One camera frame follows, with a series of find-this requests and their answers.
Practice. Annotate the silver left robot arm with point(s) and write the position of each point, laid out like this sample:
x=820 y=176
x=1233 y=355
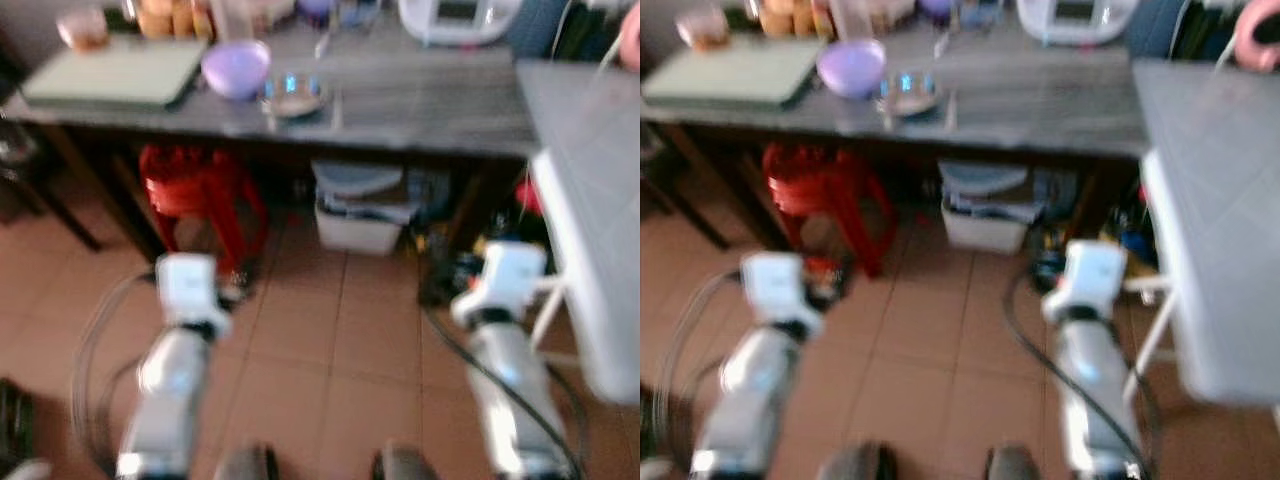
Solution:
x=755 y=380
x=170 y=380

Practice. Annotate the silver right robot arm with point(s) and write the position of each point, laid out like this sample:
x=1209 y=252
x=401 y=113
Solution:
x=510 y=390
x=1090 y=380

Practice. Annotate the white folding table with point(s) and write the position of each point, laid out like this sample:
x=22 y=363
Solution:
x=1210 y=200
x=590 y=200

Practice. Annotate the pale green cutting board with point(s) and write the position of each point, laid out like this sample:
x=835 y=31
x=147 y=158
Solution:
x=110 y=72
x=730 y=72

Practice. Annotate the red plastic stool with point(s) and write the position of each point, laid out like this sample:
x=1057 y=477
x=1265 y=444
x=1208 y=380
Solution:
x=825 y=185
x=200 y=185

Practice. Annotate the pink round desk fan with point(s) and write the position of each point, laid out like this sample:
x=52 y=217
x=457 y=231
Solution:
x=1250 y=45
x=632 y=40

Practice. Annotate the clear container brown contents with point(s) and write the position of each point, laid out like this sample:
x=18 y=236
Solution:
x=702 y=30
x=82 y=30

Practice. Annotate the grey wooden counter table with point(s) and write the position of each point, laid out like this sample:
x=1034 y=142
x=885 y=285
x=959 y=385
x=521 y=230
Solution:
x=1040 y=100
x=420 y=100

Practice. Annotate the purple plastic bowl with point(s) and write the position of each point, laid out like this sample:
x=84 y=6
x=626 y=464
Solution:
x=237 y=68
x=852 y=68

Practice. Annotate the white rice cooker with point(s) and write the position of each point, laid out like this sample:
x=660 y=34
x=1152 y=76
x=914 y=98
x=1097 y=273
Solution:
x=1075 y=28
x=460 y=25

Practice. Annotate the white plastic storage bin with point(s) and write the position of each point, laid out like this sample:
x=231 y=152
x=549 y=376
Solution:
x=980 y=230
x=355 y=230

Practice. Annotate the small metal bowl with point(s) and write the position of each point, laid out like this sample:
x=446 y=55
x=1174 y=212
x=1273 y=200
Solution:
x=295 y=100
x=910 y=100

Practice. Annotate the grey robot left foot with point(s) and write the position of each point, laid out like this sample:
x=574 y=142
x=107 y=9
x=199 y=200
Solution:
x=248 y=465
x=857 y=465

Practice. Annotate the grey robot foot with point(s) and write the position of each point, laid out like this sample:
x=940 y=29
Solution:
x=1015 y=465
x=405 y=465
x=248 y=465
x=857 y=465

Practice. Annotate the grey robot right foot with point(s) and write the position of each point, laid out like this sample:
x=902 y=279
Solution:
x=1015 y=465
x=405 y=465

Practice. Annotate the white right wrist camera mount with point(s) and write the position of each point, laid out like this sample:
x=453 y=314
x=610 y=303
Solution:
x=510 y=275
x=1095 y=270

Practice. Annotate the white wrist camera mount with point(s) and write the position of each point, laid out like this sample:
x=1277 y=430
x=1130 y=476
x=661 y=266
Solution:
x=188 y=285
x=775 y=285
x=1095 y=270
x=510 y=275

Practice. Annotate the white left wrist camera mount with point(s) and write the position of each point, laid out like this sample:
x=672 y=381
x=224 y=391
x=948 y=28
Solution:
x=188 y=285
x=775 y=285

